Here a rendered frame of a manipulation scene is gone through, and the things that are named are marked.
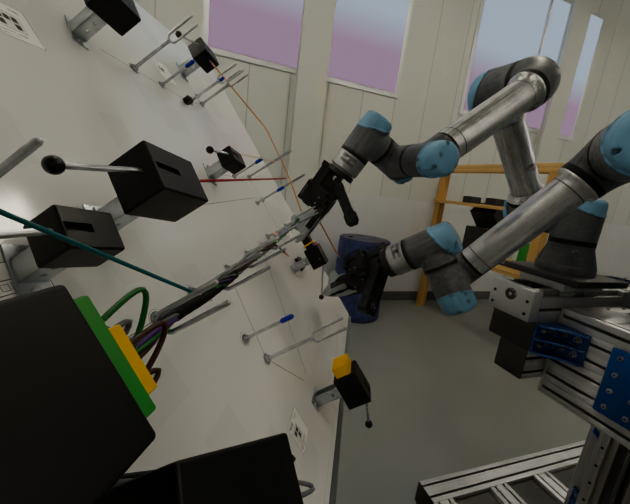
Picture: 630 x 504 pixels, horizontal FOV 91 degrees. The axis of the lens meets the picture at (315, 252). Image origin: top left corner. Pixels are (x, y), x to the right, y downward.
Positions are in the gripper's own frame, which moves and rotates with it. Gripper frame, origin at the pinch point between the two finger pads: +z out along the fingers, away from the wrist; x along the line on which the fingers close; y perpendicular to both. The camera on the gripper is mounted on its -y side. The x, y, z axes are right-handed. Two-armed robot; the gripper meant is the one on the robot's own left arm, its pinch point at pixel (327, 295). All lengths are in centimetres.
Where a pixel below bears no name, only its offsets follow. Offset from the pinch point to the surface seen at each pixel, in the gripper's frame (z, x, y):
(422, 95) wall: -16, -170, 309
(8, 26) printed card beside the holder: -13, 71, 3
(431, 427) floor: 41, -148, -20
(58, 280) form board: -16, 56, -25
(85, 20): -12, 67, 14
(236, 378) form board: -11.2, 34.0, -28.2
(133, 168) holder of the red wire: -24, 56, -17
